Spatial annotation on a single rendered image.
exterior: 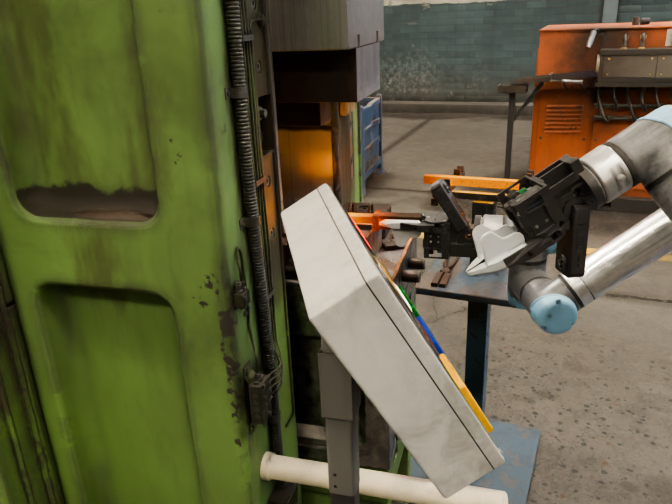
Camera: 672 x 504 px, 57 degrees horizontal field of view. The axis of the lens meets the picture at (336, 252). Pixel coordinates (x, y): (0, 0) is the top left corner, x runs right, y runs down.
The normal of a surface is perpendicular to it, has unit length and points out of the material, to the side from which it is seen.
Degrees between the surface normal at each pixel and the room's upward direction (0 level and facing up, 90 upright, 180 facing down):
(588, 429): 0
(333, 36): 90
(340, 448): 90
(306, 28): 90
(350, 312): 90
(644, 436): 0
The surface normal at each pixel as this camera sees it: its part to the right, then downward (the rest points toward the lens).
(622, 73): -0.37, 0.35
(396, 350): 0.16, 0.35
